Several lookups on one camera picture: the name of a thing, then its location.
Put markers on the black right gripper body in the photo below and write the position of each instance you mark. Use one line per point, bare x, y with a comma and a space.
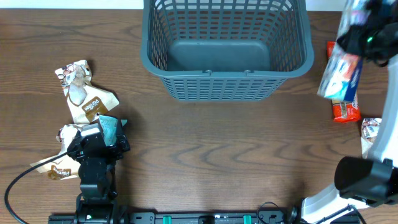
365, 41

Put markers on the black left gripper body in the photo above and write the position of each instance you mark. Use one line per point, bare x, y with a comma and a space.
115, 152

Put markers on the teal snack packet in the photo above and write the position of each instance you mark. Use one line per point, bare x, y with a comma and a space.
112, 127

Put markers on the blue white snack bag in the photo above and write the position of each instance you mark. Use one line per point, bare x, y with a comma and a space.
354, 13

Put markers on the orange noodle pack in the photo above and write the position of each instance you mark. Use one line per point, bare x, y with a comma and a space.
345, 110

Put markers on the beige mushroom pouch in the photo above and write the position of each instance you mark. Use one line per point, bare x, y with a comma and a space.
64, 167
369, 131
85, 101

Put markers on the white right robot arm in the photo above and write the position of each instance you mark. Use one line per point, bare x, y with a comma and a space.
360, 183

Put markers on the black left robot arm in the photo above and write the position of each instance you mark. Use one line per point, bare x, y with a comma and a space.
97, 201

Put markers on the grey plastic basket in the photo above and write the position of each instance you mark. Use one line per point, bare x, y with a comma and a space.
225, 50

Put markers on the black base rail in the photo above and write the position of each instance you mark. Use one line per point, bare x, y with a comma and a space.
198, 218

